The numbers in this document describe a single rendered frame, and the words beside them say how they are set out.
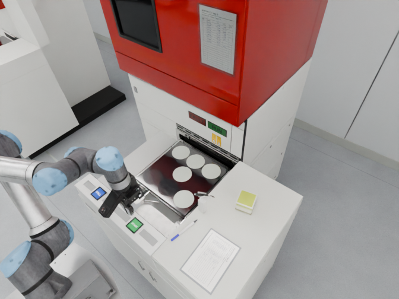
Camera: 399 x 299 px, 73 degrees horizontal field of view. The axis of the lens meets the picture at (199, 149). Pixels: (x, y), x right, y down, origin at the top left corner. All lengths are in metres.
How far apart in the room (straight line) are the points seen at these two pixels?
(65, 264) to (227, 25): 1.19
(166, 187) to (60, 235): 0.51
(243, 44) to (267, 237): 0.74
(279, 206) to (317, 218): 1.20
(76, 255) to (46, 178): 0.66
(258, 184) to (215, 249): 0.37
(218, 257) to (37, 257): 0.66
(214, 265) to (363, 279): 1.44
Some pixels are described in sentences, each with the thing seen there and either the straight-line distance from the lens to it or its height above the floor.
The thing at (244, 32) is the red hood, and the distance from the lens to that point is 0.94.
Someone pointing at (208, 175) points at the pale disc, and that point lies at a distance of 1.40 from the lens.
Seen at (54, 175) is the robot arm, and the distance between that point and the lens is 0.83.
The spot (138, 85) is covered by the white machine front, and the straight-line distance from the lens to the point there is 1.68.
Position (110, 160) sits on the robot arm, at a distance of 0.85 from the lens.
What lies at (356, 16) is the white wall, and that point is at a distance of 2.45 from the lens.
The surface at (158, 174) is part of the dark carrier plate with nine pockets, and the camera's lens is 1.43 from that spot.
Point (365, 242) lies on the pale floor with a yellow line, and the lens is 2.48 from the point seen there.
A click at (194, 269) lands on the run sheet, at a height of 0.97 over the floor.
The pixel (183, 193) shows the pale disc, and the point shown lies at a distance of 1.34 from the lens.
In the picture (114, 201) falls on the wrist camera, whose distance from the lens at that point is 1.00.
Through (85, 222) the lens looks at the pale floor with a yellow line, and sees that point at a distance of 2.51.
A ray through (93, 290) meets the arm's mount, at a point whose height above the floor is 0.96.
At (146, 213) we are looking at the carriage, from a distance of 1.34.
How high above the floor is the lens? 2.02
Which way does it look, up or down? 48 degrees down
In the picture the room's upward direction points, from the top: 4 degrees counter-clockwise
